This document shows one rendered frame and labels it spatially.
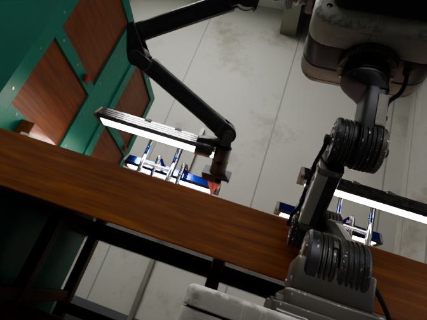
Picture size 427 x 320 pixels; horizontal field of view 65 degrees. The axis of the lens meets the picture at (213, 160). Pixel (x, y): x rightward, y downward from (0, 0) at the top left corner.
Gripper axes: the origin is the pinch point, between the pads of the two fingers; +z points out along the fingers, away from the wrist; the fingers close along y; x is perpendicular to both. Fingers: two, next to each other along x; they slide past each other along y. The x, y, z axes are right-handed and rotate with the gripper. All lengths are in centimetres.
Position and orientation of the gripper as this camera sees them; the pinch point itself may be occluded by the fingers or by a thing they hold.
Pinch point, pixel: (211, 192)
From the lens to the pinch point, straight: 125.5
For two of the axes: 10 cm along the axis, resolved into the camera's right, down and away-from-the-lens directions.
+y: -9.5, -3.0, 1.0
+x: -2.2, 4.1, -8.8
